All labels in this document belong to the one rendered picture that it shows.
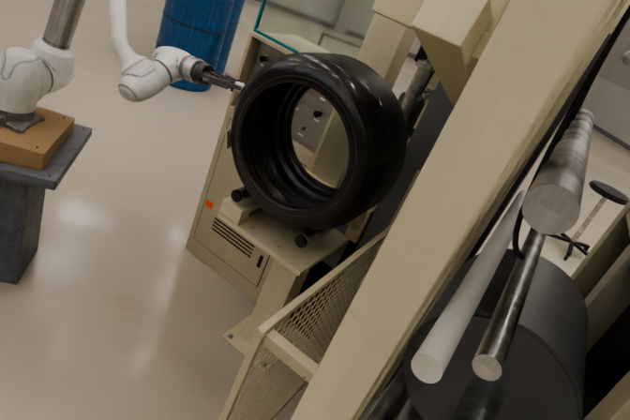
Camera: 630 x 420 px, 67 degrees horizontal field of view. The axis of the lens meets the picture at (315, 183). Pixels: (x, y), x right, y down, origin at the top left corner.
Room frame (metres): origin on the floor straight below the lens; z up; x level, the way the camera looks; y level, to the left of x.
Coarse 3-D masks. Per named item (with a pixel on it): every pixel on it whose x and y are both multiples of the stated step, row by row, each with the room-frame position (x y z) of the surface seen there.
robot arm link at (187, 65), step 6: (186, 60) 1.63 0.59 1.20; (192, 60) 1.63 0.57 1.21; (198, 60) 1.64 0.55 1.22; (180, 66) 1.62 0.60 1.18; (186, 66) 1.62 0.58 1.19; (192, 66) 1.62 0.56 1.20; (180, 72) 1.62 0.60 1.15; (186, 72) 1.61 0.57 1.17; (192, 72) 1.62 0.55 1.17; (186, 78) 1.62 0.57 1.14; (192, 78) 1.62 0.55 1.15
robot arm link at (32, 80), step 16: (16, 48) 1.61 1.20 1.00; (0, 64) 1.53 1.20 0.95; (16, 64) 1.55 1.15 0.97; (32, 64) 1.58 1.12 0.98; (0, 80) 1.52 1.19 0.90; (16, 80) 1.53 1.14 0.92; (32, 80) 1.57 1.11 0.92; (48, 80) 1.67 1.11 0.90; (0, 96) 1.51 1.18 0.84; (16, 96) 1.53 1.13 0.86; (32, 96) 1.58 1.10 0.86; (16, 112) 1.54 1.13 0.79
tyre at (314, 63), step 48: (240, 96) 1.45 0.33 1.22; (288, 96) 1.67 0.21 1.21; (336, 96) 1.31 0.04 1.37; (384, 96) 1.42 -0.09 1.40; (240, 144) 1.40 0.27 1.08; (288, 144) 1.65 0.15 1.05; (384, 144) 1.30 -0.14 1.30; (288, 192) 1.55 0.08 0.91; (336, 192) 1.27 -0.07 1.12; (384, 192) 1.39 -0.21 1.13
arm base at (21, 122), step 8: (0, 112) 1.51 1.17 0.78; (8, 112) 1.52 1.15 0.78; (32, 112) 1.60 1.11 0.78; (0, 120) 1.49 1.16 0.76; (8, 120) 1.52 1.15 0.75; (16, 120) 1.54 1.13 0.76; (24, 120) 1.56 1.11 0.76; (32, 120) 1.60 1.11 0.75; (40, 120) 1.66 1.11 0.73; (16, 128) 1.51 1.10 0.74; (24, 128) 1.54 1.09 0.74
